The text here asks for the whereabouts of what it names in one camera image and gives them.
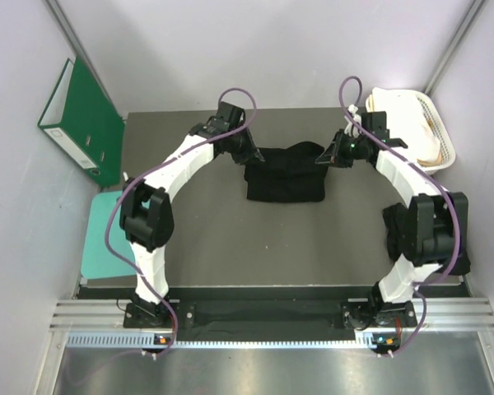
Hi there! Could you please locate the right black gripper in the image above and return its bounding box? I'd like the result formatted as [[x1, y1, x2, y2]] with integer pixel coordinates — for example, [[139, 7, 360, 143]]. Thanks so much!
[[316, 129, 368, 169]]

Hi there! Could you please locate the black t-shirt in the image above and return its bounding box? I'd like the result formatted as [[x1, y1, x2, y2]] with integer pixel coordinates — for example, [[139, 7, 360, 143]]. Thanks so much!
[[382, 203, 454, 273], [244, 142, 328, 203]]

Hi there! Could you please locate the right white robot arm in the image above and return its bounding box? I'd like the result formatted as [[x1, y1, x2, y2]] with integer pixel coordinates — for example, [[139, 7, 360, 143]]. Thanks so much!
[[315, 130, 468, 331]]

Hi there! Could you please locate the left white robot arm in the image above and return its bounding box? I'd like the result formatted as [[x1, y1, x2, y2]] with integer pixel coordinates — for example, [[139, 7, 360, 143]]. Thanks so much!
[[118, 116, 262, 328]]

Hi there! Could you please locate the white t-shirt in basket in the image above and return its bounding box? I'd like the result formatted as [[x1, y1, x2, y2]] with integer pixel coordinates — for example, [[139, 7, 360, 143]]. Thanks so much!
[[368, 87, 426, 160]]

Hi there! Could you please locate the folded black t-shirt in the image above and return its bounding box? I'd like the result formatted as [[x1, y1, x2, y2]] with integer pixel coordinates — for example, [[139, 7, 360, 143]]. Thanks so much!
[[382, 203, 454, 273]]

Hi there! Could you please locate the white plastic basket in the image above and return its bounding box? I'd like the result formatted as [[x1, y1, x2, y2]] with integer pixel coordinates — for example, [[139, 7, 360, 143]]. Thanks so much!
[[364, 86, 457, 179]]

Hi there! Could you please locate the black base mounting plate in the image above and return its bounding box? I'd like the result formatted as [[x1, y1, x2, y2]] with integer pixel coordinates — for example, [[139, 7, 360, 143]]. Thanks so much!
[[123, 299, 417, 332]]

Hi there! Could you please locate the teal cutting board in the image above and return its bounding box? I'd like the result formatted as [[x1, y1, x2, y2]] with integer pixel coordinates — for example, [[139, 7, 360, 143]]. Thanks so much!
[[81, 191, 136, 280]]

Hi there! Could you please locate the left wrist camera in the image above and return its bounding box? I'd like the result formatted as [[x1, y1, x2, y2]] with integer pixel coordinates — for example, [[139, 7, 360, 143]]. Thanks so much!
[[216, 101, 245, 128]]

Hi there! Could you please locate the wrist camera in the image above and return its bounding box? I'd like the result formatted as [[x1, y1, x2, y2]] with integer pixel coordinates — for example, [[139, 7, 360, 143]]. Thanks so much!
[[216, 101, 245, 128], [361, 111, 408, 149]]

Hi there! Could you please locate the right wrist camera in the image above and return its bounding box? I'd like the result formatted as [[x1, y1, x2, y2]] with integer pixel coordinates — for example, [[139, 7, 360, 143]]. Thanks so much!
[[361, 111, 408, 149]]

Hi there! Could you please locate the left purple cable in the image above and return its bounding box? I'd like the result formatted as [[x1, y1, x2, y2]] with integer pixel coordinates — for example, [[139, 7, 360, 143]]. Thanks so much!
[[105, 87, 259, 360]]

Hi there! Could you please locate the purple cable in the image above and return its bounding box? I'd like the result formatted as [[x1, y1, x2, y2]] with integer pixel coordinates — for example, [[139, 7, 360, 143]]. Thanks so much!
[[105, 87, 259, 360], [338, 76, 464, 358]]

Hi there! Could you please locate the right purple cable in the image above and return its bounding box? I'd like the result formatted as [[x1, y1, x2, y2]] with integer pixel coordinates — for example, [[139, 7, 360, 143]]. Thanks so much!
[[338, 76, 464, 358]]

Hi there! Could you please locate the green ring binder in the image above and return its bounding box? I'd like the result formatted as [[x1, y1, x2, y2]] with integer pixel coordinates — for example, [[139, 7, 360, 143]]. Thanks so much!
[[37, 59, 125, 188]]

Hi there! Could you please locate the aluminium frame rail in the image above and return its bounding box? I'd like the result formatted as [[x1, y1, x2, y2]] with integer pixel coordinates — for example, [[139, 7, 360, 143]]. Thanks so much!
[[50, 298, 494, 332]]

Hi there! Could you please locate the white cable duct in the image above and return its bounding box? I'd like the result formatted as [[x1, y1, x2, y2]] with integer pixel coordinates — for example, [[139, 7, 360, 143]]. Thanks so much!
[[67, 332, 400, 351]]

